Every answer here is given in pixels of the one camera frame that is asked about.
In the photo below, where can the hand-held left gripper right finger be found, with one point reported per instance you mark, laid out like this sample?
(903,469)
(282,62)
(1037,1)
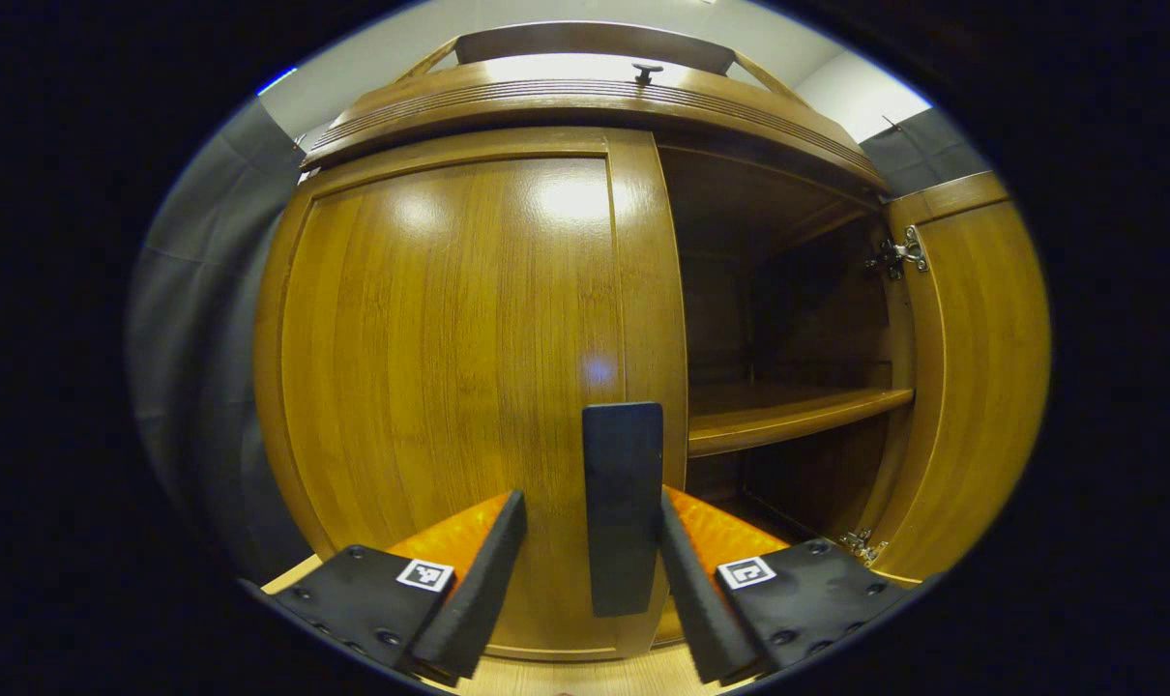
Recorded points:
(693,599)

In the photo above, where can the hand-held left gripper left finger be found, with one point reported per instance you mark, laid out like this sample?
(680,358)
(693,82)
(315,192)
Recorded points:
(479,590)

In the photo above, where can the wooden shoe cabinet door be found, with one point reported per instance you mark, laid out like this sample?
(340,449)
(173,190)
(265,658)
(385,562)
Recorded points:
(981,387)
(430,367)

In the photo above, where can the wooden double-door shoe cabinet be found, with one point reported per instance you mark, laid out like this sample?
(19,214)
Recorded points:
(720,309)

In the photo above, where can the metal door hinge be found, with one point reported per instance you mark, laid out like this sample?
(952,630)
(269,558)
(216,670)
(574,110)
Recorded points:
(899,253)
(863,547)

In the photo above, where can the wooden inner shelf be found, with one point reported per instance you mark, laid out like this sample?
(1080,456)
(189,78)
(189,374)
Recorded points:
(778,416)

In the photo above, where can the wooden drawer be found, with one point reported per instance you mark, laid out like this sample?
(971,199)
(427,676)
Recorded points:
(546,101)

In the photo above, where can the black drawer knob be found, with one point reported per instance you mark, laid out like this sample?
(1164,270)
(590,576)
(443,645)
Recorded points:
(647,71)

